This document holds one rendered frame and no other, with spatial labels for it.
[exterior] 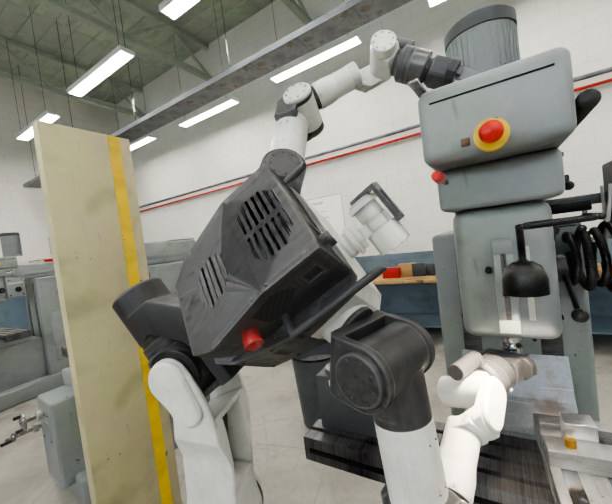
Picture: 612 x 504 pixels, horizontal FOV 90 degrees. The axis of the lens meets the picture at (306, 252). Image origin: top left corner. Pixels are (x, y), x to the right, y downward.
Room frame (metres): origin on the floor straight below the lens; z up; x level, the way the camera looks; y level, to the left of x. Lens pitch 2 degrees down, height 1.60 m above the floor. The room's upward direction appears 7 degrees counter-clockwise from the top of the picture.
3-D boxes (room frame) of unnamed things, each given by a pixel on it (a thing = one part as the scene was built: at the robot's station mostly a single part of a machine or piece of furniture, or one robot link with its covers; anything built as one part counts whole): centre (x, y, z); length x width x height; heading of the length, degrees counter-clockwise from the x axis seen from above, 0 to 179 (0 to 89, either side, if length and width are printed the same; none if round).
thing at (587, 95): (0.74, -0.64, 1.79); 0.45 x 0.04 x 0.04; 148
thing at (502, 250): (0.70, -0.44, 1.45); 0.04 x 0.04 x 0.21; 58
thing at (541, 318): (0.79, -0.50, 1.47); 0.21 x 0.19 x 0.32; 58
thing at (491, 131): (0.57, -0.37, 1.76); 0.04 x 0.03 x 0.04; 58
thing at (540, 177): (0.83, -0.52, 1.68); 0.34 x 0.24 x 0.10; 148
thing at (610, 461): (0.68, -0.57, 1.04); 0.15 x 0.06 x 0.04; 61
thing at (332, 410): (1.06, -0.10, 1.05); 0.22 x 0.12 x 0.20; 61
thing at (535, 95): (0.80, -0.51, 1.81); 0.47 x 0.26 x 0.16; 148
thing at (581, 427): (0.73, -0.60, 1.06); 0.06 x 0.05 x 0.06; 61
